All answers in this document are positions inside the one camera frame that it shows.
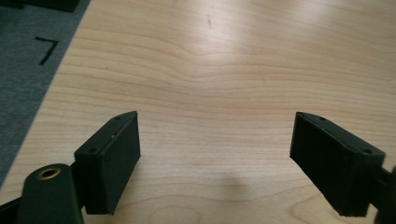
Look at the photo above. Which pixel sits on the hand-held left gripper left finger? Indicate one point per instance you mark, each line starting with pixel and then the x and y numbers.
pixel 107 161

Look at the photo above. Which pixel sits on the black stand base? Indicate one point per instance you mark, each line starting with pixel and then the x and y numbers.
pixel 49 4

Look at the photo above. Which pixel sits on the black tape corner mark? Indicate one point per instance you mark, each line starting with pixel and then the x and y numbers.
pixel 47 48

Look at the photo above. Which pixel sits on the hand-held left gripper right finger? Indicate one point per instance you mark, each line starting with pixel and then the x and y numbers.
pixel 336 161

